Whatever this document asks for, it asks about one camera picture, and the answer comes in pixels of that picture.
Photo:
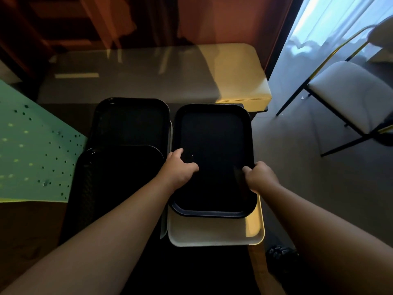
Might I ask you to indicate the person's left forearm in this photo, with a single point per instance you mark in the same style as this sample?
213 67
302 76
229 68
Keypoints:
92 242

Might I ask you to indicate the black tray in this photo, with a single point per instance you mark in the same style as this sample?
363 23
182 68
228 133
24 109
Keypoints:
215 144
116 181
132 122

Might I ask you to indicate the person's right forearm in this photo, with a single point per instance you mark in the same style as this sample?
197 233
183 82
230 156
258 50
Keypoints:
331 239

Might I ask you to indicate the pale yellow tray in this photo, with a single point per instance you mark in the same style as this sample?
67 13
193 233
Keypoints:
215 231

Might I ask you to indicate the green perforated metal shelf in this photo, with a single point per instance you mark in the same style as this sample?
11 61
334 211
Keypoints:
33 150

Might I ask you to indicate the white cushioned metal chair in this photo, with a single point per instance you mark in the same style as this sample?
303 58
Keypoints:
353 92

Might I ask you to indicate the person's dark sneaker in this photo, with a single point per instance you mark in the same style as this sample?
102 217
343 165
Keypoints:
282 258

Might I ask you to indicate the person's right hand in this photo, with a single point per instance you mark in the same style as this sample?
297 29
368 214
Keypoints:
262 178

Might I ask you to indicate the person's left hand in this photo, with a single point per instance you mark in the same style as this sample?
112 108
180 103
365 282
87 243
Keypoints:
176 170

